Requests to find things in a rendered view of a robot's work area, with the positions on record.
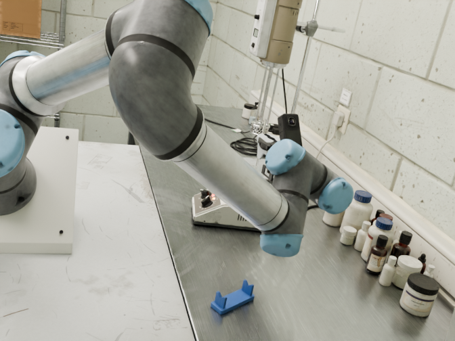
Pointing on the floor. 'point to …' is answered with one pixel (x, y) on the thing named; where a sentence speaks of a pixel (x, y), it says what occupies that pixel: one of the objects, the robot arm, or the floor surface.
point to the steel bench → (276, 270)
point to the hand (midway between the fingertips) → (263, 134)
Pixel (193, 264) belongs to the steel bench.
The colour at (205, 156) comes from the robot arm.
